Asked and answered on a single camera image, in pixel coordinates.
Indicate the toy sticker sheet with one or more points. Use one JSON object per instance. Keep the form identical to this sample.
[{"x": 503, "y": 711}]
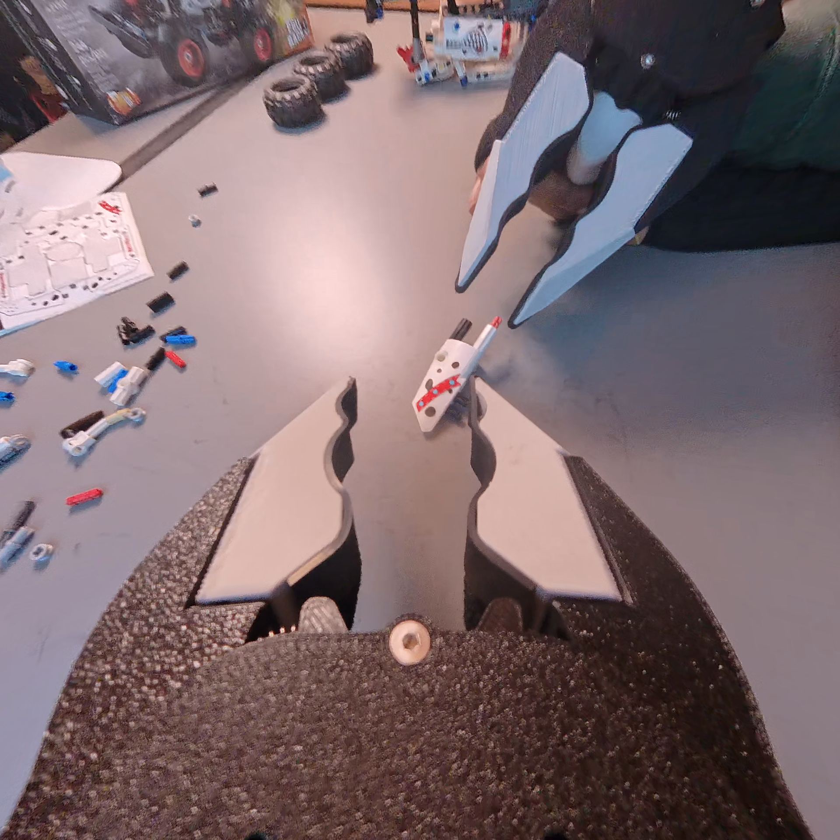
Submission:
[{"x": 65, "y": 262}]

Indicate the white spotted toy panel assembly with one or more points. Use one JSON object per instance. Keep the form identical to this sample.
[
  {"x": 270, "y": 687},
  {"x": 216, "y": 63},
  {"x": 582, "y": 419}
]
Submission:
[{"x": 439, "y": 387}]

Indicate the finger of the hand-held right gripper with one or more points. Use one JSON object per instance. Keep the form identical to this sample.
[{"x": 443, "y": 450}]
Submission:
[
  {"x": 531, "y": 131},
  {"x": 630, "y": 184}
]

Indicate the black toy wedge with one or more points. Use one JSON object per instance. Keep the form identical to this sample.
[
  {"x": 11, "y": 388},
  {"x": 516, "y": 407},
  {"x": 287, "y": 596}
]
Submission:
[{"x": 82, "y": 423}]

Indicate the tan toy pin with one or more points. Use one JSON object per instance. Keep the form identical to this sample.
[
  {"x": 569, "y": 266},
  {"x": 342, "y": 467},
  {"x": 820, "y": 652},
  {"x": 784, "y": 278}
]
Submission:
[{"x": 118, "y": 417}]

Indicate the person's right forearm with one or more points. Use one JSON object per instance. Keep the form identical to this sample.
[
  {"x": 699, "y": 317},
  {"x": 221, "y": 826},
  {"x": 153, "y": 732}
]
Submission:
[{"x": 800, "y": 98}]

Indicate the white toy connector with hole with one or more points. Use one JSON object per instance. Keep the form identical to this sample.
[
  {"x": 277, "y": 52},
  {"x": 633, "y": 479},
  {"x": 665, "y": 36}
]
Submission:
[{"x": 130, "y": 385}]

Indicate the black toy tube connector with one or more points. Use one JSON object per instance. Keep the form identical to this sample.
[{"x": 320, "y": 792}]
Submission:
[
  {"x": 161, "y": 302},
  {"x": 461, "y": 329}
]

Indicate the white metal stand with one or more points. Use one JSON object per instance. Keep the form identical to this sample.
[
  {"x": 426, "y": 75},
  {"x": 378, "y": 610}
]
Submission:
[{"x": 59, "y": 174}]

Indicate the white and grey toy connector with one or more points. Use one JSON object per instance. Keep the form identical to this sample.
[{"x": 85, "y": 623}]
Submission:
[{"x": 13, "y": 446}]

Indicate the person's right hand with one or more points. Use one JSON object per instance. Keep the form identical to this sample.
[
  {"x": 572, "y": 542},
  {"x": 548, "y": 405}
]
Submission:
[{"x": 558, "y": 197}]

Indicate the white toy tube connector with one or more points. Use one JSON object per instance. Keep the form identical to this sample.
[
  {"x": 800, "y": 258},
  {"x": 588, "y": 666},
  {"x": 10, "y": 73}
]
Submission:
[{"x": 106, "y": 374}]

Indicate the light grey toy pin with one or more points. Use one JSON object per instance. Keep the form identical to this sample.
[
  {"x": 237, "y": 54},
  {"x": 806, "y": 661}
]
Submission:
[{"x": 14, "y": 547}]

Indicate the black toy tyre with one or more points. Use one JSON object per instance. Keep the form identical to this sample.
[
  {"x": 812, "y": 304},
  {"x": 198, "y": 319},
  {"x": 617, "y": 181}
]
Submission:
[
  {"x": 292, "y": 102},
  {"x": 351, "y": 52},
  {"x": 321, "y": 75}
]

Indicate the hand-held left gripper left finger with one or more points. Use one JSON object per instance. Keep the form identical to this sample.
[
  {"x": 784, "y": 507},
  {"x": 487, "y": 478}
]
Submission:
[{"x": 282, "y": 518}]

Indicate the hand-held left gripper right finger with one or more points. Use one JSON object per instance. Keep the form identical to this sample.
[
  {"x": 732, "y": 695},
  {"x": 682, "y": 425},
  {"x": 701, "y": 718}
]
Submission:
[{"x": 538, "y": 518}]

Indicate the printed toy set box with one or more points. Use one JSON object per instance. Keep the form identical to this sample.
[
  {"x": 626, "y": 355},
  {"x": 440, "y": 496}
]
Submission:
[{"x": 131, "y": 46}]

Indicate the partly built toy vehicle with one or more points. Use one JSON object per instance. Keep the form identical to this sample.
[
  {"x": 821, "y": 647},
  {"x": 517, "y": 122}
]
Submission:
[{"x": 472, "y": 39}]

